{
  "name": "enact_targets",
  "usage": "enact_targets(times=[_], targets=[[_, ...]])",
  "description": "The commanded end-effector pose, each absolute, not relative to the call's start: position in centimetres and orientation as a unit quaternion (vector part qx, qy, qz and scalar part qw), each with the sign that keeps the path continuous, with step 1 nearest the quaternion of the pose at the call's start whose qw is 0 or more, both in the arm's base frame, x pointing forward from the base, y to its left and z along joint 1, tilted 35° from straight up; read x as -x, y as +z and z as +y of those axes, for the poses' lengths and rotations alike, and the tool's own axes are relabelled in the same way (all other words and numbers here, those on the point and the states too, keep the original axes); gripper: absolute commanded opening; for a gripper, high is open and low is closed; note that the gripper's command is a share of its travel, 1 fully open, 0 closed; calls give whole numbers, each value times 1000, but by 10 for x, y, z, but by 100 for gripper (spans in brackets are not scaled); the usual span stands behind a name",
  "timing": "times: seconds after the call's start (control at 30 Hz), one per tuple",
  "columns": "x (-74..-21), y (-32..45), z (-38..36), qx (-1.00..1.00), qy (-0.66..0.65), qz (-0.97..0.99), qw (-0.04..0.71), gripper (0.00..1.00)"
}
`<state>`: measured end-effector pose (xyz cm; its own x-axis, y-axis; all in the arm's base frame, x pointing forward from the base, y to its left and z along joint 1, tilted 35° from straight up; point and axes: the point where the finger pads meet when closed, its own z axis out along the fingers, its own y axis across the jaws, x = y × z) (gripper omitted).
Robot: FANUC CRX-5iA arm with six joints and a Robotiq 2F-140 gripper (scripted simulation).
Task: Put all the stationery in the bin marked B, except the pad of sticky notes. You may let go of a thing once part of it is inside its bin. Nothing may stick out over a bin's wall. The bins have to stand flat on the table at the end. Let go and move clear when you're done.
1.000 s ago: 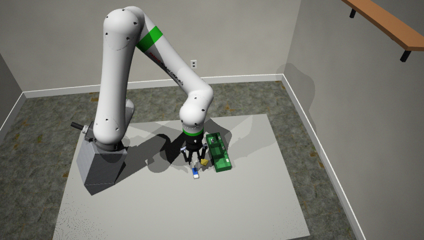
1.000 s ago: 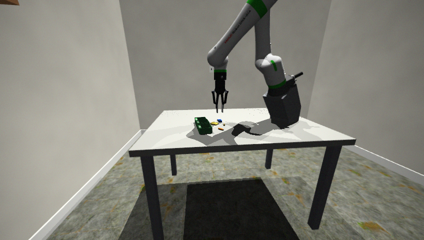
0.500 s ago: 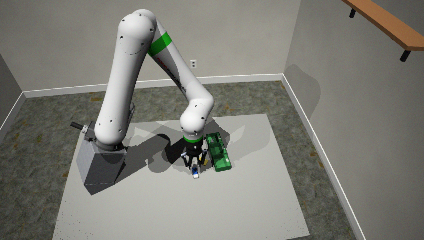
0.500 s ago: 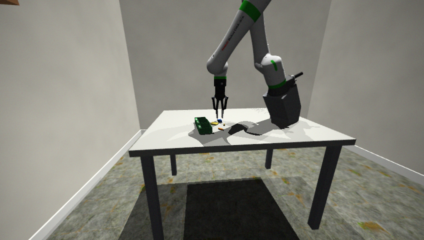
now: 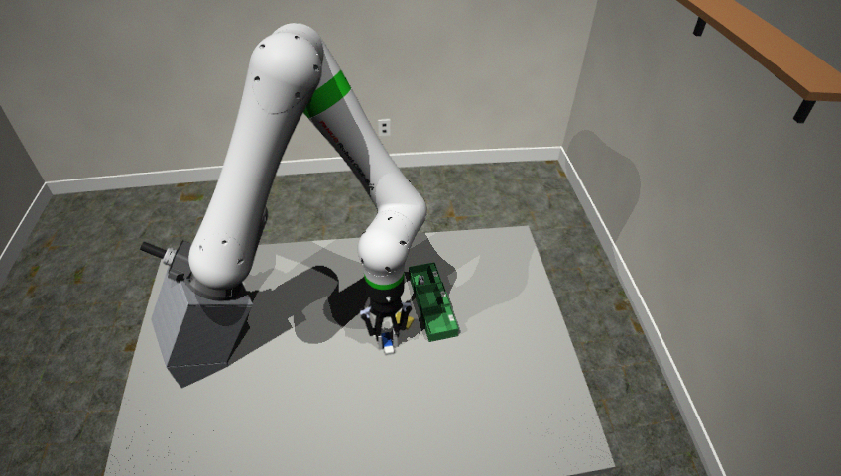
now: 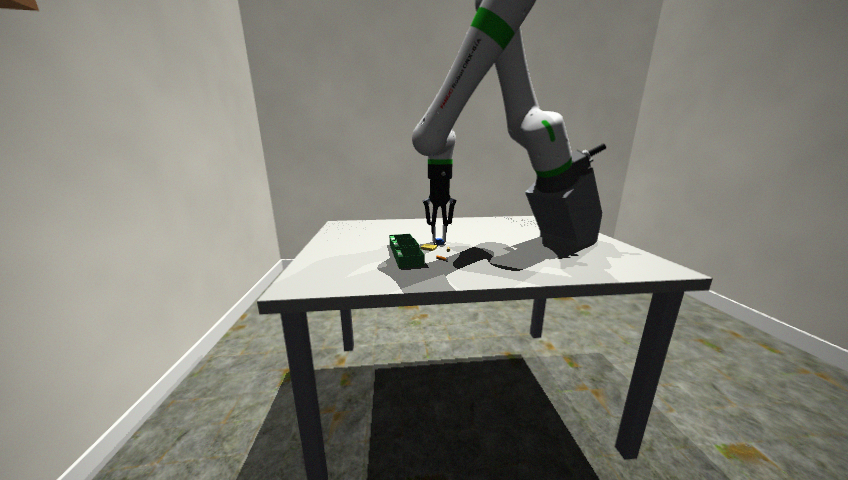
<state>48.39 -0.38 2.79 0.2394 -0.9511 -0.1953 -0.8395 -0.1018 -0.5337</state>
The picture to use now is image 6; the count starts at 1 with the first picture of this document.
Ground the green rack of bins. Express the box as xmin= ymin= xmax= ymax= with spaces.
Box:
xmin=389 ymin=234 xmax=425 ymax=269

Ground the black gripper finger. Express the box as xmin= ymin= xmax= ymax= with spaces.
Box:
xmin=423 ymin=198 xmax=439 ymax=243
xmin=441 ymin=198 xmax=456 ymax=242

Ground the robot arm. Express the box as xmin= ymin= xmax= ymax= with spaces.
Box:
xmin=412 ymin=0 xmax=606 ymax=193

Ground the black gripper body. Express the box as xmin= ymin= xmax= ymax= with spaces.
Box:
xmin=429 ymin=179 xmax=451 ymax=207

